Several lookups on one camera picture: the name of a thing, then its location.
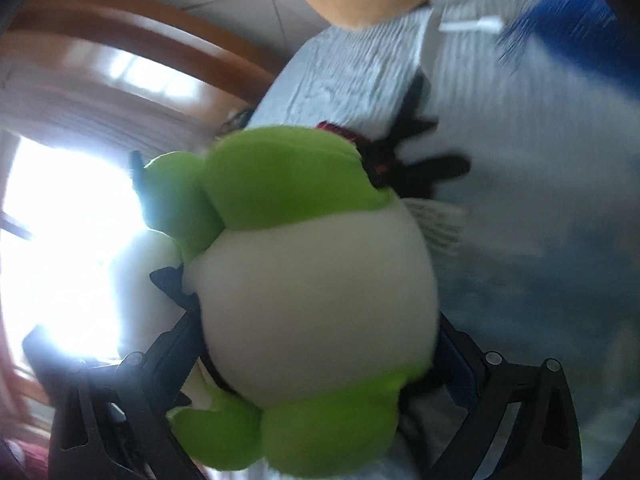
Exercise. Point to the green frog plush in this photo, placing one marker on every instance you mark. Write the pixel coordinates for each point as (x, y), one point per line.
(310, 310)

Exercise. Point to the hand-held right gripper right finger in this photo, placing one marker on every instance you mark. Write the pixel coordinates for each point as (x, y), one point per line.
(462, 380)

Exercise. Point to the pale blue tablecloth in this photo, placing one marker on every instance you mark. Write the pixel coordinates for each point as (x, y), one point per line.
(350, 80)

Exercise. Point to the bright window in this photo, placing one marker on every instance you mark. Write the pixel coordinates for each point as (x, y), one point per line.
(65, 260)

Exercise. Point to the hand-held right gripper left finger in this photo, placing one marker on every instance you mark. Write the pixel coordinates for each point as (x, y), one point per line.
(165, 355)

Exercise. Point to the white plush with blue mane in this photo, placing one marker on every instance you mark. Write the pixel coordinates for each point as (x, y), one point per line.
(550, 25)

